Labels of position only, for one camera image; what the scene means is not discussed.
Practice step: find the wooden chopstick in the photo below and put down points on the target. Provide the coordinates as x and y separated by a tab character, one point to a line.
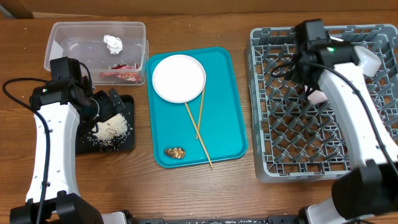
201	108

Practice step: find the wooden chopstick slanted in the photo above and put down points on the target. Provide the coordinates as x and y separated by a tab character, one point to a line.
198	134

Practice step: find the grey dishwasher rack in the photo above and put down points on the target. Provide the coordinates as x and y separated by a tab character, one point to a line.
293	139

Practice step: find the brown food scrap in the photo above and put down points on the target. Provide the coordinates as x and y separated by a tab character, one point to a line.
175	153

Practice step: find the spilled rice pile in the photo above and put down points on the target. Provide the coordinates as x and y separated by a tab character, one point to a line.
109	136

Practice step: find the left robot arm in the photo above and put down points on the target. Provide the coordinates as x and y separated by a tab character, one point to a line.
61	109

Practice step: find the large white plate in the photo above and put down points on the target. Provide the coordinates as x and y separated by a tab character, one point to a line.
179	78

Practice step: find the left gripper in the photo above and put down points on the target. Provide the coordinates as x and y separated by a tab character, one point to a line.
109	109

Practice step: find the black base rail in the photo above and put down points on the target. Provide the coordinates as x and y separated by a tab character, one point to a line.
214	221

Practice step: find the red snack wrapper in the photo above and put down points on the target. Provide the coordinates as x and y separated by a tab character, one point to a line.
118	71

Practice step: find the black plastic tray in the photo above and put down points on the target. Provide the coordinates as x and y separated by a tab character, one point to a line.
129	114

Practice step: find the white bowl with crumbs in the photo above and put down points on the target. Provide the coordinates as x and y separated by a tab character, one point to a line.
317	97

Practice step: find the clear plastic storage bin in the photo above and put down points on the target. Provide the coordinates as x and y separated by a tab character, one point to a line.
84	41

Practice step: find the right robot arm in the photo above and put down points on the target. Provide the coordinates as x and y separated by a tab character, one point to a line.
338	70

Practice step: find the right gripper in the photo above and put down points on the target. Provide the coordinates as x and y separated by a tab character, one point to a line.
296	76

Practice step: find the white napkin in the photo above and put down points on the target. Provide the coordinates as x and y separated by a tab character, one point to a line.
114	44

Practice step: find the grey-green bowl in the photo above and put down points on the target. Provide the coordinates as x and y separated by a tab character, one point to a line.
368	61

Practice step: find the teal serving tray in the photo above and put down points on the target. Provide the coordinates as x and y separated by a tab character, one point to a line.
222	125

